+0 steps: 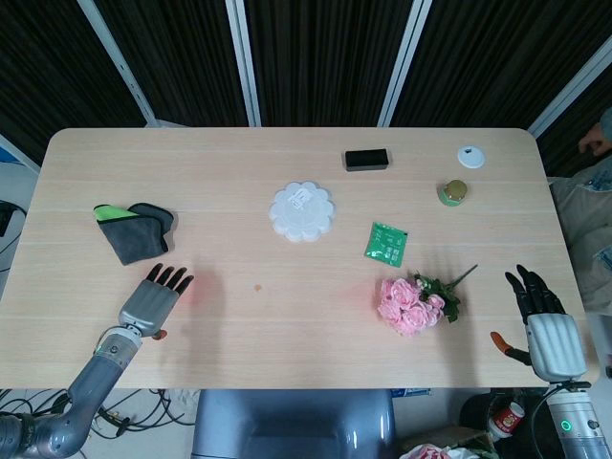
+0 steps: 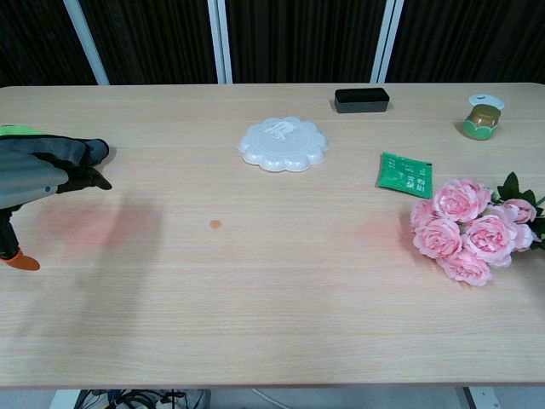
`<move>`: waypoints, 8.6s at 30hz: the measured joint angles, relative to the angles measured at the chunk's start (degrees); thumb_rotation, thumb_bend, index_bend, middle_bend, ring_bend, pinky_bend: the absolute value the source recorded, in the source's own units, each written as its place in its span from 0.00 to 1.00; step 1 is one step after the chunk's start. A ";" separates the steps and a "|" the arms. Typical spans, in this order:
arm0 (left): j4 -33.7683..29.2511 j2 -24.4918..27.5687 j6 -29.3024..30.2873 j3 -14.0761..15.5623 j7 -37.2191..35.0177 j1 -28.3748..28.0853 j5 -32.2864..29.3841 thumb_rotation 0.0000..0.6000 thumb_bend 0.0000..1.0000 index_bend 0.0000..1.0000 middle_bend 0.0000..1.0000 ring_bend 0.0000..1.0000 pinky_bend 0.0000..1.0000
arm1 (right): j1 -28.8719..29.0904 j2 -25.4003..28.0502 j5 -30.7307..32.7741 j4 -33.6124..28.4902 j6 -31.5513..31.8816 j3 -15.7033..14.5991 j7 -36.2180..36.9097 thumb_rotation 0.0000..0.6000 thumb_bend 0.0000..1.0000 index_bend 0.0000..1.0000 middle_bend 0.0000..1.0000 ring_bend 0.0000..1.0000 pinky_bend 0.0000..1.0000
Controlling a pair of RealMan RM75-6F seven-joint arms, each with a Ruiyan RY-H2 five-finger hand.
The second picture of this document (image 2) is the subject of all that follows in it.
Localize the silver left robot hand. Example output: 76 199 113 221
0 124 112 272

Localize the dark grey cleaning cloth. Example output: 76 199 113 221
0 134 111 176

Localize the white table leg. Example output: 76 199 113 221
49 389 84 409
462 386 489 409

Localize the white flower-shaped plastic plate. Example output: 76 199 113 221
237 115 330 174

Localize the black rectangular box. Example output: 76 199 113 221
333 87 391 115

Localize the green sachet packet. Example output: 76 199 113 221
375 151 435 199

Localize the pink artificial flower bouquet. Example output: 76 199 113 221
410 171 545 287

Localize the green and gold jar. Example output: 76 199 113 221
462 104 501 141

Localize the white round lid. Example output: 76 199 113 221
468 93 507 110

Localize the white slanted frame post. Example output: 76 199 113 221
369 0 405 84
62 0 111 85

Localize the white upright frame post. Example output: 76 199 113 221
207 0 234 84

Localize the tangle of black cables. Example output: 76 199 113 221
78 388 210 409

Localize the white cable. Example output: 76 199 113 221
253 388 284 409

